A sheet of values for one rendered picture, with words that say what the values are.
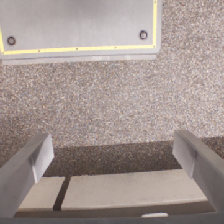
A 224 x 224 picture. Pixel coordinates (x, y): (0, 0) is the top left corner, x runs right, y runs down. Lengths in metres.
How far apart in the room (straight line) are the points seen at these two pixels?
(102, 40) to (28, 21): 0.31
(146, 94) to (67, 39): 0.59
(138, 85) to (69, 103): 0.46
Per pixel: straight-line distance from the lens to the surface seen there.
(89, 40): 0.73
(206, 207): 0.82
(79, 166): 1.28
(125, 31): 0.73
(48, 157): 0.17
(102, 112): 1.08
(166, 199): 0.79
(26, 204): 0.88
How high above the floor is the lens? 1.04
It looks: 74 degrees down
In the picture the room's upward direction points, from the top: 180 degrees clockwise
